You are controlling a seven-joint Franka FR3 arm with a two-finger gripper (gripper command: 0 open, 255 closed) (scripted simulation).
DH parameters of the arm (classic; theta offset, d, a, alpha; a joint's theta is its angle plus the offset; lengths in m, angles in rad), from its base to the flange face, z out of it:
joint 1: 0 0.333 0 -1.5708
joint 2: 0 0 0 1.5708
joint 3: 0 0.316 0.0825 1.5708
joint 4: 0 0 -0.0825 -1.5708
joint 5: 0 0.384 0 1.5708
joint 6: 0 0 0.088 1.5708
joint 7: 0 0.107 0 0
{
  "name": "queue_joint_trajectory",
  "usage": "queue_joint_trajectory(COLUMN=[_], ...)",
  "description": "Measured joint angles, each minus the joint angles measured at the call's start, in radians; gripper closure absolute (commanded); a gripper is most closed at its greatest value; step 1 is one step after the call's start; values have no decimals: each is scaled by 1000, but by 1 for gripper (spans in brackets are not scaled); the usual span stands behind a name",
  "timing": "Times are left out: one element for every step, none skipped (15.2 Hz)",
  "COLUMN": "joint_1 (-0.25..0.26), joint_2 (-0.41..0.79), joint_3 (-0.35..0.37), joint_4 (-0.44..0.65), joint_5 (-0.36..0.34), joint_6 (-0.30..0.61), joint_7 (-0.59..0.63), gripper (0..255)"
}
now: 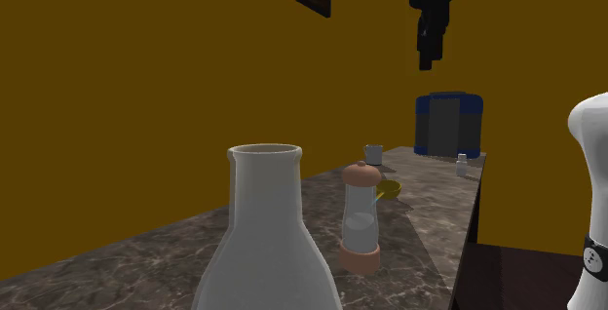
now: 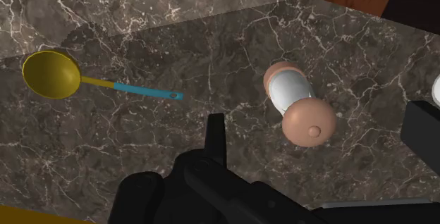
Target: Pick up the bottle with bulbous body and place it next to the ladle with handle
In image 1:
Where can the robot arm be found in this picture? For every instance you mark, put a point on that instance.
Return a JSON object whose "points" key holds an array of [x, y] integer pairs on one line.
{"points": [[591, 157]]}

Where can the blue and grey appliance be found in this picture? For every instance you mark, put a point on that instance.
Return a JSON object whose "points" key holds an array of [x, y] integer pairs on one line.
{"points": [[446, 126]]}

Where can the white mug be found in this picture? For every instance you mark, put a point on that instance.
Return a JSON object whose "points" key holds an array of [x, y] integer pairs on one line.
{"points": [[374, 154]]}

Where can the small white bottle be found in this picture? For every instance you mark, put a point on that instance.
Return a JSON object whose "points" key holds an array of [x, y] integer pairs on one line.
{"points": [[461, 166]]}

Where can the yellow measuring scoop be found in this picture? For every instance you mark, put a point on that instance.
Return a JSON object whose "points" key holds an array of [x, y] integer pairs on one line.
{"points": [[389, 189]]}

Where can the clear grinder with terracotta cap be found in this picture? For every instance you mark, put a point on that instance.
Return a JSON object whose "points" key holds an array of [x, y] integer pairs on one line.
{"points": [[360, 233]]}

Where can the white flask-shaped vase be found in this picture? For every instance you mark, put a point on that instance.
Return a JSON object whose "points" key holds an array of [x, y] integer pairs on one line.
{"points": [[266, 233]]}

